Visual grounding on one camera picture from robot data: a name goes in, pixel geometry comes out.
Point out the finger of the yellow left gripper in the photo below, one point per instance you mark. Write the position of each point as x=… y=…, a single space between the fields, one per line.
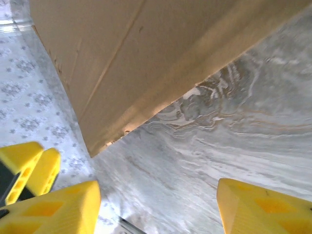
x=22 y=156
x=46 y=170

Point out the brown cardboard box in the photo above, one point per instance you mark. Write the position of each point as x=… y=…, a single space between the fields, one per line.
x=146 y=61

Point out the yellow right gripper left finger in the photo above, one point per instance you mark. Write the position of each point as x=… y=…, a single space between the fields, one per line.
x=48 y=214

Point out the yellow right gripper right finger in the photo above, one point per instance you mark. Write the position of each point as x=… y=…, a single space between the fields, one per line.
x=263 y=212

